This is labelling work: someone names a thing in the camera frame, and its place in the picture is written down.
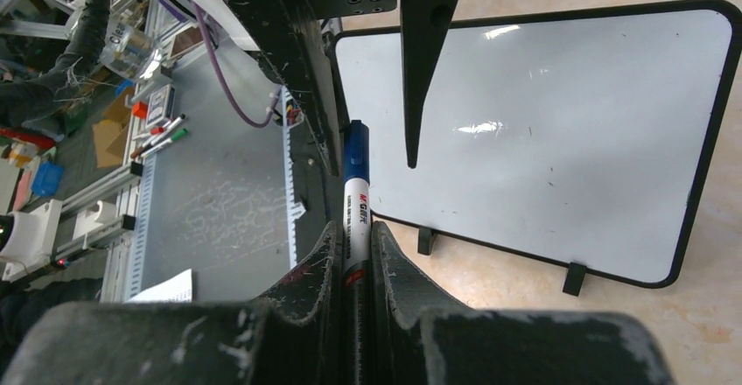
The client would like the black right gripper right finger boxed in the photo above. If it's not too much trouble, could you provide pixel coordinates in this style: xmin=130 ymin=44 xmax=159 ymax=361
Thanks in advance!
xmin=371 ymin=222 xmax=675 ymax=384

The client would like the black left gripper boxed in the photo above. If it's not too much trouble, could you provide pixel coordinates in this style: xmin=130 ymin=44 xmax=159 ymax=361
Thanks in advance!
xmin=223 ymin=0 xmax=459 ymax=176

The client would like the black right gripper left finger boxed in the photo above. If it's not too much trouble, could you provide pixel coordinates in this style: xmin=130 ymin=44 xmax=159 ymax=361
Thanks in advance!
xmin=2 ymin=222 xmax=341 ymax=384

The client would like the white blue whiteboard marker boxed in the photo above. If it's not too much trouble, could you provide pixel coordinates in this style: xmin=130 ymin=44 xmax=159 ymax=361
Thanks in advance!
xmin=342 ymin=120 xmax=373 ymax=384

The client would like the black framed whiteboard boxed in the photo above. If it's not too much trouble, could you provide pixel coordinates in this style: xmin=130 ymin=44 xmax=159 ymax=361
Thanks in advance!
xmin=333 ymin=0 xmax=741 ymax=295

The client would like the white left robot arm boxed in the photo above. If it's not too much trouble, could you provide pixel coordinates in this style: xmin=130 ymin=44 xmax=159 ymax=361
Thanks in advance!
xmin=172 ymin=0 xmax=459 ymax=175

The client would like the white slotted cable duct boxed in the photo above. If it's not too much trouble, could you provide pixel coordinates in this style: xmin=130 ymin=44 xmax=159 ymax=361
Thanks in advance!
xmin=280 ymin=87 xmax=306 ymax=270

